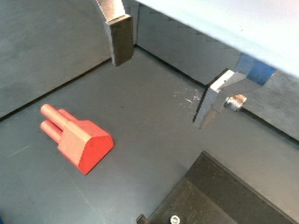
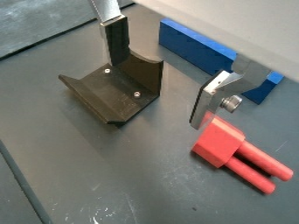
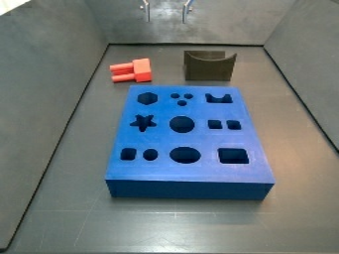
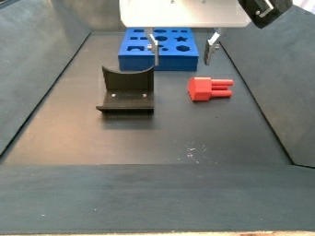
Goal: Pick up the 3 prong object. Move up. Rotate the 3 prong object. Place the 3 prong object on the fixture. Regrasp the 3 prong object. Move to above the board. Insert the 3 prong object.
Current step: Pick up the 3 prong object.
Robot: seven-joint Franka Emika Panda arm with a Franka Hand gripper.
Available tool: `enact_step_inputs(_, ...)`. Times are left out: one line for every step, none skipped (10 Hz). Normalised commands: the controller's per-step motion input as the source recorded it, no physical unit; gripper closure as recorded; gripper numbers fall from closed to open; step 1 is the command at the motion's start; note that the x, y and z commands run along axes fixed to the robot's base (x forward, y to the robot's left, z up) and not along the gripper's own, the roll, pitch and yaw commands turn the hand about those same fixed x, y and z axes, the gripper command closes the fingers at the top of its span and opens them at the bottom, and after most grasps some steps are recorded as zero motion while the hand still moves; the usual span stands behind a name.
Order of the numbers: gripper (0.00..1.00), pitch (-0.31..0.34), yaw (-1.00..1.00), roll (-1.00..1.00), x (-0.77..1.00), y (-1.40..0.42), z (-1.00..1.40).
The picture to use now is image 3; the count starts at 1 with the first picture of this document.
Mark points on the blue foam shape board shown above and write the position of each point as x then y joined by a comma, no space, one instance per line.
186,144

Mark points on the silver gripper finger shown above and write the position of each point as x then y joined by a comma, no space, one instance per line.
145,7
188,9

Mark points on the black curved fixture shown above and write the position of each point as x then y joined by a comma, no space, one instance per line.
209,65

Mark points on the red three prong object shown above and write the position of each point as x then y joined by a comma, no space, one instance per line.
138,71

